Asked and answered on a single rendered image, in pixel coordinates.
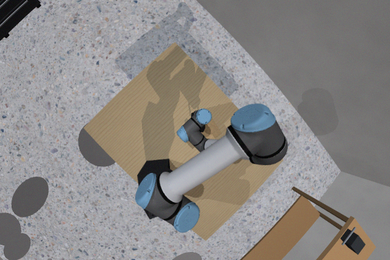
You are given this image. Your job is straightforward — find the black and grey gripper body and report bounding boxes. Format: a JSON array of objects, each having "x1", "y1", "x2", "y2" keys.
[{"x1": 191, "y1": 110, "x2": 205, "y2": 132}]

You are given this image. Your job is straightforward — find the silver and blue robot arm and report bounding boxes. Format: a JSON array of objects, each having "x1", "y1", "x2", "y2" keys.
[{"x1": 135, "y1": 104, "x2": 288, "y2": 233}]

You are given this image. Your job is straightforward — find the tan square mat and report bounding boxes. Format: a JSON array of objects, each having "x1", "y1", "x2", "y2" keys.
[{"x1": 201, "y1": 119, "x2": 221, "y2": 139}]

